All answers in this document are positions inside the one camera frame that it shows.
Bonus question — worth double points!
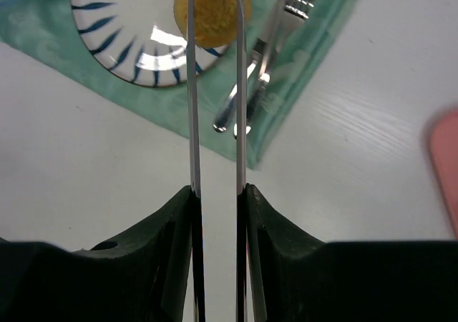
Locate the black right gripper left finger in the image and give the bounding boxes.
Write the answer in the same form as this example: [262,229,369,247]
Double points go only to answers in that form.
[1,187,191,321]

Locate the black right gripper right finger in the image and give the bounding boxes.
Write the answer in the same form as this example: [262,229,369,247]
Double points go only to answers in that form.
[246,185,457,321]

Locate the silver metal tongs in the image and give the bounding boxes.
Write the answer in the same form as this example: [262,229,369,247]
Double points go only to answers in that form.
[186,0,248,321]

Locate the yellow bread piece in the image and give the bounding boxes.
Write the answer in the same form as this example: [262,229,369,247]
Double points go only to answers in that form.
[194,0,252,49]

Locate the silver metal spoon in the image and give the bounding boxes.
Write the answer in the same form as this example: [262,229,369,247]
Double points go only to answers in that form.
[213,38,266,133]

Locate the pink object at edge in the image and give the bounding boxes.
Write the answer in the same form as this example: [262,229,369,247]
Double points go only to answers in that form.
[427,107,457,238]

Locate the white plate with blue stripes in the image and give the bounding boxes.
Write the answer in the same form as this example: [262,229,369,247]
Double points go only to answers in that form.
[69,0,230,89]

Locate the green cloth placemat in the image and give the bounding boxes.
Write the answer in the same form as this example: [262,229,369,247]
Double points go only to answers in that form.
[1,0,357,168]

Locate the silver metal fork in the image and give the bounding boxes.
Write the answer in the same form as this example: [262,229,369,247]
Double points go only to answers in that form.
[246,0,314,133]

